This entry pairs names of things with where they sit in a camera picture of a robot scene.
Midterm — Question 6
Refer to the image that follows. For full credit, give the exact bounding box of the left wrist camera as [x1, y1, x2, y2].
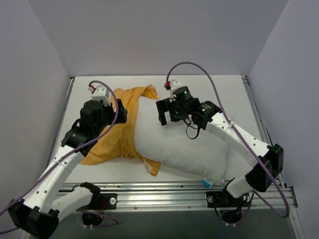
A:
[88, 85, 111, 106]

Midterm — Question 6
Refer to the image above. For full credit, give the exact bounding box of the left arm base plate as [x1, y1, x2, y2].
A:
[78, 193, 118, 211]

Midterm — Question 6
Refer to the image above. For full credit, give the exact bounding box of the yellow pillowcase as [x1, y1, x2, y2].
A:
[80, 85, 160, 176]

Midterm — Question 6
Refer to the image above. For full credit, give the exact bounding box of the aluminium left side rail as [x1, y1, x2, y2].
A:
[42, 77, 75, 175]

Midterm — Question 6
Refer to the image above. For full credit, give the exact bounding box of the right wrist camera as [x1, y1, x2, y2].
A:
[164, 80, 184, 94]

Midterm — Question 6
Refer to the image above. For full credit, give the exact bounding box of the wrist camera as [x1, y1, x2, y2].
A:
[164, 80, 184, 94]
[88, 85, 111, 106]

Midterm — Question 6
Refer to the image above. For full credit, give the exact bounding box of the aluminium front rail frame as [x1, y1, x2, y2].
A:
[19, 180, 306, 239]

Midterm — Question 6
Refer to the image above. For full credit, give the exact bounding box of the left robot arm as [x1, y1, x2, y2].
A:
[7, 99, 127, 239]

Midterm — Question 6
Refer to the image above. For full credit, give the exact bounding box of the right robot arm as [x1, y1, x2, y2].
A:
[156, 86, 284, 206]

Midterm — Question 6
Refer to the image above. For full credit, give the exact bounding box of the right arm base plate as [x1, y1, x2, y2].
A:
[205, 191, 250, 208]

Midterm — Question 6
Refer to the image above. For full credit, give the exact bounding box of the white pillow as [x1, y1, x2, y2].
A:
[134, 97, 229, 185]

